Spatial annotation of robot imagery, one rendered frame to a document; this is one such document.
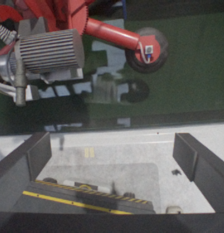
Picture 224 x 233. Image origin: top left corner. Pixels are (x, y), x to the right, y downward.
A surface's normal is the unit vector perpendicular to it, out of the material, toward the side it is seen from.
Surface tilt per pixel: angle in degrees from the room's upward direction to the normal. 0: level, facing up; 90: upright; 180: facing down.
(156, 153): 0
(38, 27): 26
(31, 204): 0
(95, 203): 0
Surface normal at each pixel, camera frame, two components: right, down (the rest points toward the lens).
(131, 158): -0.13, -0.14
